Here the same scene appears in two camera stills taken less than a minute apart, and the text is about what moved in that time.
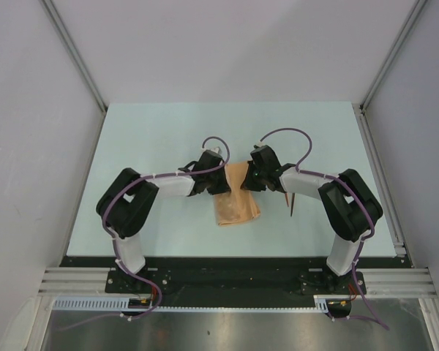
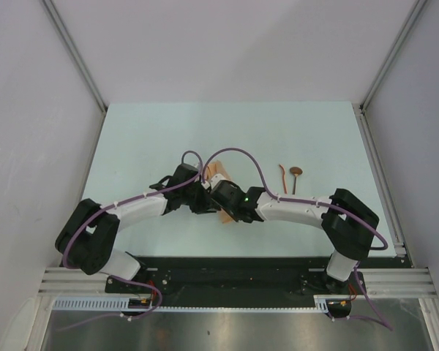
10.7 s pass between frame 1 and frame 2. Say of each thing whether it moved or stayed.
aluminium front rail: stayed
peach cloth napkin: moved
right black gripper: moved
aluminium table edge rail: stayed
